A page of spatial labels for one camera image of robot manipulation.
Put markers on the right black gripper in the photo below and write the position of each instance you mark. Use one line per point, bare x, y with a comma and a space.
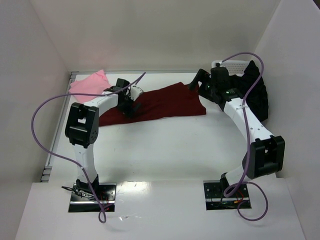
202, 78

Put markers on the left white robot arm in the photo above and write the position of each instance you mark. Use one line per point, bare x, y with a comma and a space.
82, 127

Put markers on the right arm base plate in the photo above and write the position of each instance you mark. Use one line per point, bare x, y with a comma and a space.
215, 199

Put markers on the white plastic basket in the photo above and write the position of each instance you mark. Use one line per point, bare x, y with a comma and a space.
234, 67

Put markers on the dark red t shirt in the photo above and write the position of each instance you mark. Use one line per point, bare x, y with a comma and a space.
175, 100

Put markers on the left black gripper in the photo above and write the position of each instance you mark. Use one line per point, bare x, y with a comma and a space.
128, 107

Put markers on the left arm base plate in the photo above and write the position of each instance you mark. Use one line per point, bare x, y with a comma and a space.
84, 202

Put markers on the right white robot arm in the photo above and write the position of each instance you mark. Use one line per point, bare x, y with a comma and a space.
244, 100

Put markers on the pink folded t shirt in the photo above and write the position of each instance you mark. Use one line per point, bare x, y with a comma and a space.
95, 84

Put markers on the black t shirt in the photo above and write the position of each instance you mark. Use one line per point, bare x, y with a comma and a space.
257, 99

